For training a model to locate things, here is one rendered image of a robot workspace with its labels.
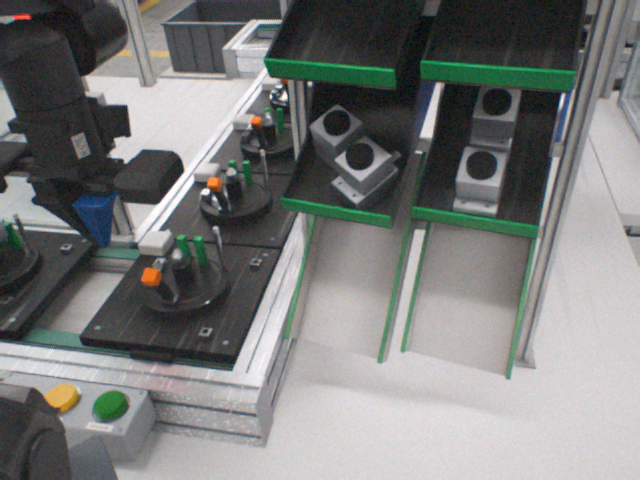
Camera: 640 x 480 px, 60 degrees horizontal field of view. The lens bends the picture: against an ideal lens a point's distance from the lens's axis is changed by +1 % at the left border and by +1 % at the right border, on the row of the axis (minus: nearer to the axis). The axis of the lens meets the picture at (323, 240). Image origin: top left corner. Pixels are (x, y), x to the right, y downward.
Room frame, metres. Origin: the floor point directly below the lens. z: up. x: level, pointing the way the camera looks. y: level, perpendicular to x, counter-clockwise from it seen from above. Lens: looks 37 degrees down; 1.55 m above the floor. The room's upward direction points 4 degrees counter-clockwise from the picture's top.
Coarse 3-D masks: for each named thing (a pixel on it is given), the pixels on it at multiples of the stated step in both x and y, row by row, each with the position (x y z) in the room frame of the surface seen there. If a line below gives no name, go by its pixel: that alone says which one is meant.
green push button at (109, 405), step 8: (112, 392) 0.46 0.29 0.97; (120, 392) 0.46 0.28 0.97; (96, 400) 0.45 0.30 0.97; (104, 400) 0.45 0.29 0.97; (112, 400) 0.45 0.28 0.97; (120, 400) 0.45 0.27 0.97; (96, 408) 0.44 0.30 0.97; (104, 408) 0.44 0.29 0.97; (112, 408) 0.44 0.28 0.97; (120, 408) 0.44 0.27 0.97; (96, 416) 0.43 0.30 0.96; (104, 416) 0.43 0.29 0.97; (112, 416) 0.43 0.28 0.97
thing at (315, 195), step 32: (416, 32) 0.72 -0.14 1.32; (416, 64) 0.70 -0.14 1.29; (320, 96) 0.65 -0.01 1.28; (352, 96) 0.67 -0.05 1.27; (384, 96) 0.66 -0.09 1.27; (416, 96) 0.58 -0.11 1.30; (384, 128) 0.61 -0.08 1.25; (416, 128) 0.57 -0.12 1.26; (320, 160) 0.59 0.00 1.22; (288, 192) 0.54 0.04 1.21; (320, 192) 0.55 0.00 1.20; (384, 224) 0.49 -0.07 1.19
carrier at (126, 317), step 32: (160, 256) 0.75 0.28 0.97; (192, 256) 0.71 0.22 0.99; (224, 256) 0.67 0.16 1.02; (256, 256) 0.73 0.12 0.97; (128, 288) 0.67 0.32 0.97; (192, 288) 0.63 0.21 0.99; (224, 288) 0.63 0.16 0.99; (256, 288) 0.65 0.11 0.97; (96, 320) 0.60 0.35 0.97; (128, 320) 0.59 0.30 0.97; (160, 320) 0.59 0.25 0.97; (192, 320) 0.59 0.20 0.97; (224, 320) 0.58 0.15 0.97; (160, 352) 0.54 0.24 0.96; (192, 352) 0.53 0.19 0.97; (224, 352) 0.52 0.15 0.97
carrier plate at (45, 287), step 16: (32, 240) 0.82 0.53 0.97; (48, 240) 0.82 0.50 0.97; (64, 240) 0.81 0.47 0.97; (80, 240) 0.81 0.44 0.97; (48, 256) 0.77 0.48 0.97; (64, 256) 0.76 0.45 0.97; (80, 256) 0.76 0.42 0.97; (48, 272) 0.72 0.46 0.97; (64, 272) 0.72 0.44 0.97; (32, 288) 0.68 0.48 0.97; (48, 288) 0.68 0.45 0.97; (64, 288) 0.70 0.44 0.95; (16, 304) 0.65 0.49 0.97; (32, 304) 0.65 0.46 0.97; (48, 304) 0.66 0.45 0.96; (0, 320) 0.61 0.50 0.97; (16, 320) 0.61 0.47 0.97; (32, 320) 0.62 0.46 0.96; (0, 336) 0.60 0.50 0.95; (16, 336) 0.59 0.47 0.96
